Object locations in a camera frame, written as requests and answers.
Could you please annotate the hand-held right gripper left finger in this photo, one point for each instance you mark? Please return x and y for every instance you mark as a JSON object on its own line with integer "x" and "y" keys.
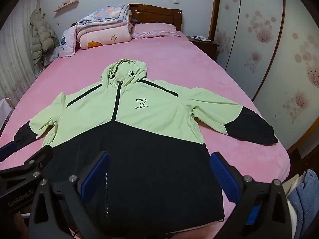
{"x": 96, "y": 176}

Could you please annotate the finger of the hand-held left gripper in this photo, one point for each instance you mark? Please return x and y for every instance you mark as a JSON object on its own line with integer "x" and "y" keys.
{"x": 41, "y": 155}
{"x": 7, "y": 149}

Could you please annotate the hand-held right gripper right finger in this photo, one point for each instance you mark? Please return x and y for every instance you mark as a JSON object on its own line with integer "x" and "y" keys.
{"x": 224, "y": 176}

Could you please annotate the green and black hooded jacket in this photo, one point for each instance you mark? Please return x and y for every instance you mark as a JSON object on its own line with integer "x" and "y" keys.
{"x": 149, "y": 109}

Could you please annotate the white box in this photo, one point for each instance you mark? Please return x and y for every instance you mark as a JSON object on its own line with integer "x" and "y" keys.
{"x": 5, "y": 109}

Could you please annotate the blue jeans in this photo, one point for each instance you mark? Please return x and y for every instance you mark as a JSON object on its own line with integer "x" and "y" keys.
{"x": 304, "y": 194}

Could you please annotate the white patterned curtain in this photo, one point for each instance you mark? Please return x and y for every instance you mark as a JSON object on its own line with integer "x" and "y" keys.
{"x": 15, "y": 54}

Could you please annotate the small pillow with blue print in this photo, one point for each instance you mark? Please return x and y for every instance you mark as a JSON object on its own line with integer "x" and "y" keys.
{"x": 66, "y": 42}

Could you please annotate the grey-green puffer coat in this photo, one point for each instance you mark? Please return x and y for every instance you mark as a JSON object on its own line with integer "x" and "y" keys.
{"x": 42, "y": 34}

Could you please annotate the pink bed sheet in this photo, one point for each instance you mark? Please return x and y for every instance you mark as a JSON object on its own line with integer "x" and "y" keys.
{"x": 174, "y": 62}

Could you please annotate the dark wooden nightstand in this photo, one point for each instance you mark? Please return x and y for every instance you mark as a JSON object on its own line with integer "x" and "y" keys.
{"x": 206, "y": 47}

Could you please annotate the white floral wardrobe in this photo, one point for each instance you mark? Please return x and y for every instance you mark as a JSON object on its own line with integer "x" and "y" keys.
{"x": 274, "y": 54}

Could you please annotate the pink folded blanket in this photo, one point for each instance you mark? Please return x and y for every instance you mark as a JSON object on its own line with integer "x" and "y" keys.
{"x": 104, "y": 38}

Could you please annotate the small black item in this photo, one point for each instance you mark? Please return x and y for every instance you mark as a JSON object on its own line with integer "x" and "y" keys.
{"x": 197, "y": 37}

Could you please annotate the floral folded quilt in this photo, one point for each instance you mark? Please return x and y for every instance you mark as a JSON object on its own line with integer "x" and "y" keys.
{"x": 104, "y": 17}

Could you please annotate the pink pillow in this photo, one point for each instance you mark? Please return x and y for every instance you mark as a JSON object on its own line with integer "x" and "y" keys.
{"x": 154, "y": 29}

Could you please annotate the brown wooden headboard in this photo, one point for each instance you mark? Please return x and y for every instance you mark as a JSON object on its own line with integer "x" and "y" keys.
{"x": 159, "y": 13}

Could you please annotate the wooden wall shelf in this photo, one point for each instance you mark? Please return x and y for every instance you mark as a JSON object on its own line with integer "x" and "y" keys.
{"x": 66, "y": 5}

